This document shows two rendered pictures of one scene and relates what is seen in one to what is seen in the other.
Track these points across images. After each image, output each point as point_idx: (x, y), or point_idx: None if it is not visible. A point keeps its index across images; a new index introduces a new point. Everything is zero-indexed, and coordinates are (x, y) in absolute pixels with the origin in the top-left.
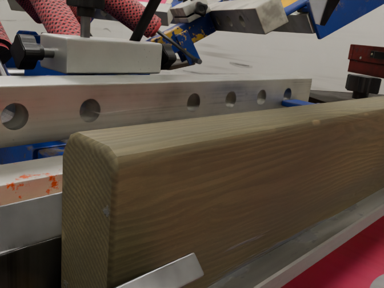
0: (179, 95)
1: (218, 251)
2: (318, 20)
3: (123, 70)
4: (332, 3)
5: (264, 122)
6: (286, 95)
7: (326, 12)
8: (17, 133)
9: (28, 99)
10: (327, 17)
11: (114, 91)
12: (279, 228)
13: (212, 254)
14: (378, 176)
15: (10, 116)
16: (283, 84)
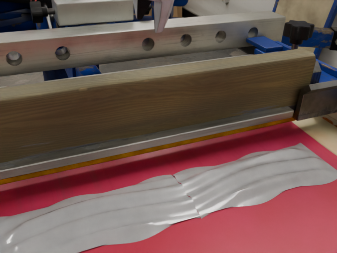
0: (134, 39)
1: (14, 146)
2: (136, 16)
3: (101, 20)
4: (142, 5)
5: (37, 91)
6: (255, 32)
7: (138, 11)
8: (17, 67)
9: (20, 48)
10: (142, 13)
11: (78, 40)
12: (65, 140)
13: (10, 147)
14: (185, 116)
15: (19, 55)
16: (246, 24)
